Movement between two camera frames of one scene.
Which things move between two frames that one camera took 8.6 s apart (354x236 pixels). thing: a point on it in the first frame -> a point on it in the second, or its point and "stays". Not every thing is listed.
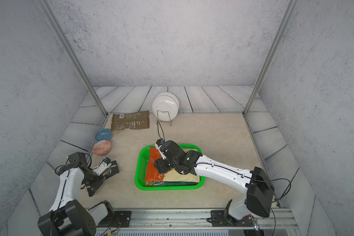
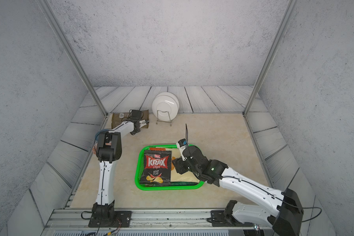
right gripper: [160, 167] -> [179, 165]
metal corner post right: [291, 6] stays
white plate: [165, 106] stays
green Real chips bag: [157, 184] stays
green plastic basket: [141, 164] stays
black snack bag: [92, 181] -> [157, 168]
